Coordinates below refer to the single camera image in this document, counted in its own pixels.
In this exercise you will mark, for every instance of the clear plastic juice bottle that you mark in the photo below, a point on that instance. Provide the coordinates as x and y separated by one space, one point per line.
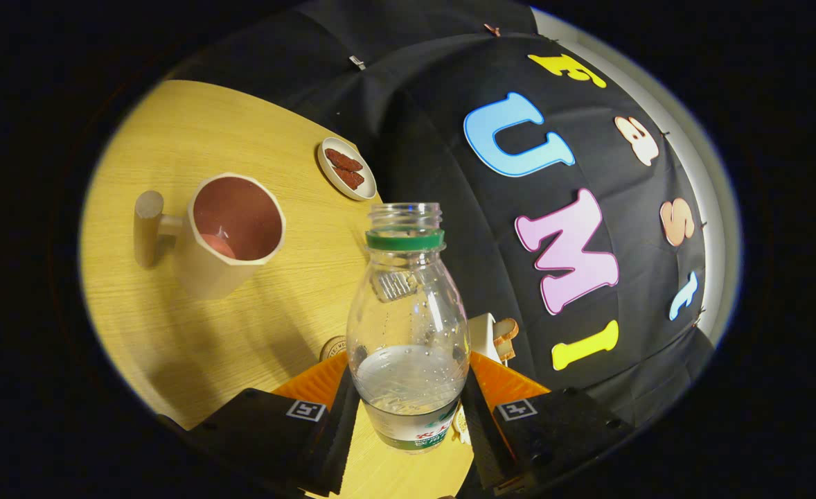
408 312

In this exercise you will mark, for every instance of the wooden table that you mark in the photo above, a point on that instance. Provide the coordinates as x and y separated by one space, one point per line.
172 333

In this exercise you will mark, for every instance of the white round plate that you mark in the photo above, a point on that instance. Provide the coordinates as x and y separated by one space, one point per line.
370 187

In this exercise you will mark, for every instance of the silver cloth clip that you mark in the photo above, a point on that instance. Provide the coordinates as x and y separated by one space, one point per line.
357 62

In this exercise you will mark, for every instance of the toast slice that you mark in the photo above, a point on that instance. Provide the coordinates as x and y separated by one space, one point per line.
506 351
506 329

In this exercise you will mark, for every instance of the pink cloth clip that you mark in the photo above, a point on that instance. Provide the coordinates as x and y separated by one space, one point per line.
492 29

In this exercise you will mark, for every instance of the red meat piece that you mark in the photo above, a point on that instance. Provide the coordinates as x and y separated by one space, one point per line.
343 161
350 178

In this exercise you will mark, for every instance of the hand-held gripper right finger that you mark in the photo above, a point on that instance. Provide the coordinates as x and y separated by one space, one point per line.
477 436

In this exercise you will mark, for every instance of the round wooden coaster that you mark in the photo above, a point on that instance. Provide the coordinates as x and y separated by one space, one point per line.
334 346

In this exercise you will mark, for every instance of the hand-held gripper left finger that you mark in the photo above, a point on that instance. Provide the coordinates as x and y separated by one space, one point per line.
335 443

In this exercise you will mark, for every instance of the white toaster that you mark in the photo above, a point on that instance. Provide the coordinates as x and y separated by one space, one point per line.
483 336

